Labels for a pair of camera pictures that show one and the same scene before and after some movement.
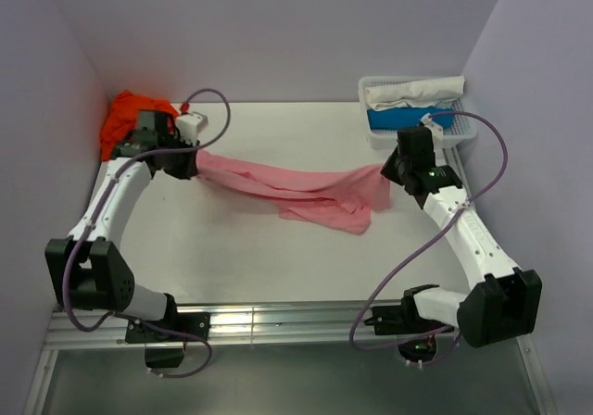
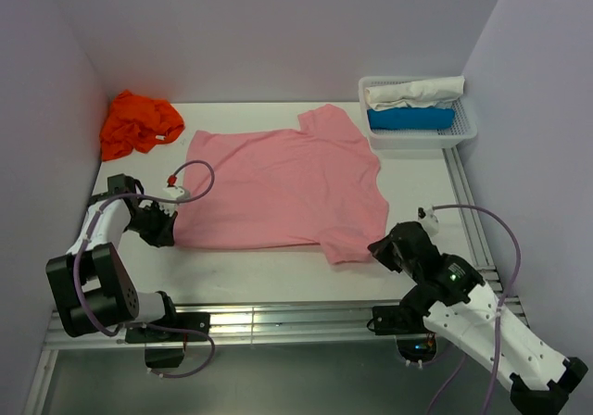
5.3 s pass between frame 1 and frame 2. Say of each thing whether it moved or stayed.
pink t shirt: moved
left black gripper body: moved
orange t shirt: stayed
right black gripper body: moved
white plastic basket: stayed
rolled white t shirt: stayed
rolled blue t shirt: stayed
